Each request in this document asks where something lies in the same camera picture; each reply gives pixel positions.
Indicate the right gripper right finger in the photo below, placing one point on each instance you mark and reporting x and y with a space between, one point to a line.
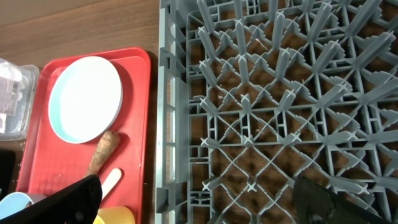
316 204

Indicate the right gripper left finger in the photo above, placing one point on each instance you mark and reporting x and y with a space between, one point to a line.
77 203

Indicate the grey dishwasher rack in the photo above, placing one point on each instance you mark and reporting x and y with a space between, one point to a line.
253 94

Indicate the clear plastic waste bin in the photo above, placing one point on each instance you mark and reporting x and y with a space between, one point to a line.
18 86

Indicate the yellow plastic cup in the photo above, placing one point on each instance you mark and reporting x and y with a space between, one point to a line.
114 215

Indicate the white plastic spoon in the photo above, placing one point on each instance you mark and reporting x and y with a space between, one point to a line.
111 181

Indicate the red serving tray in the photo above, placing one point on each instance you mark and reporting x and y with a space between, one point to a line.
50 164

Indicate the small light blue plate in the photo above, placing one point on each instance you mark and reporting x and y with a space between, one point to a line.
17 201

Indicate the brown carrot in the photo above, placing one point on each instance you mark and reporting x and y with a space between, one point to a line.
105 147

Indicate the black rectangular tray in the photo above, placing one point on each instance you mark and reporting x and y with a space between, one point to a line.
7 161

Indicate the large light blue plate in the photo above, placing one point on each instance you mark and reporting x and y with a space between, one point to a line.
85 100

